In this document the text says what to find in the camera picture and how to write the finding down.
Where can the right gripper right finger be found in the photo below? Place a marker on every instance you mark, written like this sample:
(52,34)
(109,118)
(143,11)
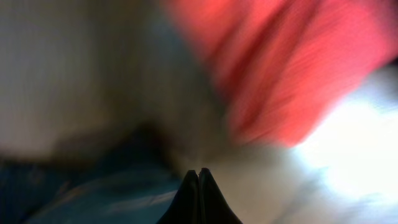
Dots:
(213,206)

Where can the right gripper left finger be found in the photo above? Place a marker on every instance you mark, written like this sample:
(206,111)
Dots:
(184,207)

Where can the black garment at table edge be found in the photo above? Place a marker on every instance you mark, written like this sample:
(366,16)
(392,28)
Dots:
(131,184)

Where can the red garment at table edge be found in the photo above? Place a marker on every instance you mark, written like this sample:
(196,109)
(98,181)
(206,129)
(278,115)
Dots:
(281,65)

